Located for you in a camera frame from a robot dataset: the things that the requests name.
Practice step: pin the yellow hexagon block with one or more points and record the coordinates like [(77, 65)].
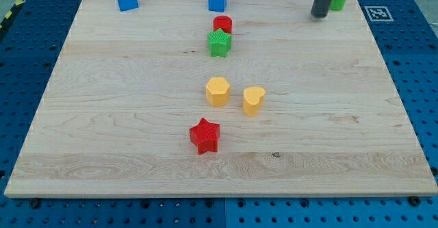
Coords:
[(217, 91)]

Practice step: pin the yellow heart block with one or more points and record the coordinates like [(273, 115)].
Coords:
[(253, 98)]

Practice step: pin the red star block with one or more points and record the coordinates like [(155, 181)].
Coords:
[(205, 136)]

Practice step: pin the green star block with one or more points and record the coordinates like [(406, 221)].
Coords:
[(219, 43)]

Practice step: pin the red cylinder block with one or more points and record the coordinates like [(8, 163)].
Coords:
[(224, 23)]

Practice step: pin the light wooden board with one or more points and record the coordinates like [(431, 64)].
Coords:
[(115, 116)]

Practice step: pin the white fiducial marker tag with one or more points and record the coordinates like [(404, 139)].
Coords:
[(378, 13)]

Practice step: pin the yellow black hazard tape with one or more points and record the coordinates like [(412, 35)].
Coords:
[(12, 14)]

